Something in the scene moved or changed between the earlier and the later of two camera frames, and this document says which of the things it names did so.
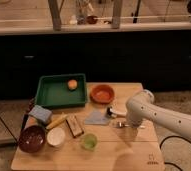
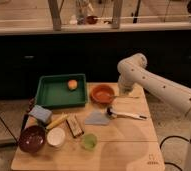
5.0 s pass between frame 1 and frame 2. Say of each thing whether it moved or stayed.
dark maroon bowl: stayed
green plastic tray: stayed
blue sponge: stayed
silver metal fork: moved
